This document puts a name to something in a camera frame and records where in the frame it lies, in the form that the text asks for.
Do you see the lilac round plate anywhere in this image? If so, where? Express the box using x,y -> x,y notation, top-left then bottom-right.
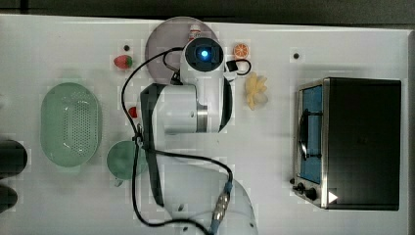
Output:
145,17 -> 217,84

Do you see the green cup with handle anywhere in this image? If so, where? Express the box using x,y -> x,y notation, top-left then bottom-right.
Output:
107,141 -> 135,187

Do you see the orange slice toy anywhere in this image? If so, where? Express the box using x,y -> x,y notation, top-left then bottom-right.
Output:
233,43 -> 250,59

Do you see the green oval colander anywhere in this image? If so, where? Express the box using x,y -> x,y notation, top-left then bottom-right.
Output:
40,82 -> 102,167

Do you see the large red strawberry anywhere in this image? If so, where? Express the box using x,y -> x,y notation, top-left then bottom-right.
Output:
114,55 -> 133,70

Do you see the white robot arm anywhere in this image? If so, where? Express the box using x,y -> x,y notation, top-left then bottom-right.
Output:
140,37 -> 258,235

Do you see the silver black toaster oven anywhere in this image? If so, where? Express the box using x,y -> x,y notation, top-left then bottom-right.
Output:
290,77 -> 401,211

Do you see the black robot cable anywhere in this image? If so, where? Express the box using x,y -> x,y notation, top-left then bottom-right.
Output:
120,46 -> 253,235

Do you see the small red strawberry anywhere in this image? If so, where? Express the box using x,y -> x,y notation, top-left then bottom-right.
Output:
128,107 -> 138,118

